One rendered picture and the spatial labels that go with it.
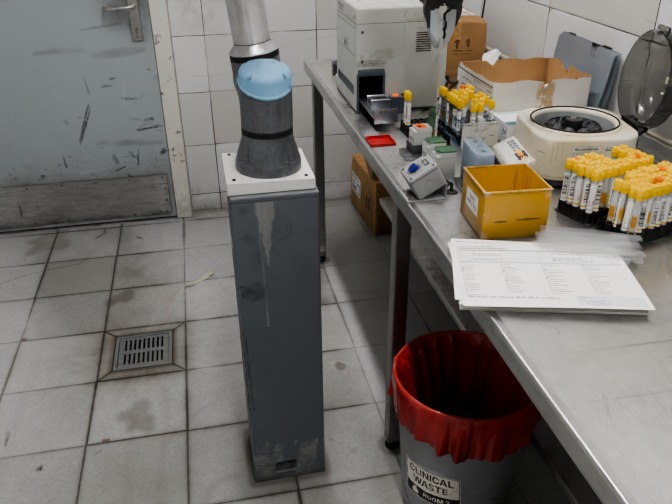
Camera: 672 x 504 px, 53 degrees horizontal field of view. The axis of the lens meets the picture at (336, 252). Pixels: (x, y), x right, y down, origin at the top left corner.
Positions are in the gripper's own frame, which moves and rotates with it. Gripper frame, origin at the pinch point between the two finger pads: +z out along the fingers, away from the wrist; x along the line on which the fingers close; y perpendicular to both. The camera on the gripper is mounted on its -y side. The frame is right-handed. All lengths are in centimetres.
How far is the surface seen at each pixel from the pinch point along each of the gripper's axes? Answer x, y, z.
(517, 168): -2.9, -39.8, 17.1
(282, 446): 46, -21, 102
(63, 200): 125, 160, 99
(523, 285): 10, -70, 25
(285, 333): 44, -21, 64
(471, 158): 2.8, -29.8, 18.1
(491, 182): 2.3, -39.4, 19.8
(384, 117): 8.9, 15.4, 22.4
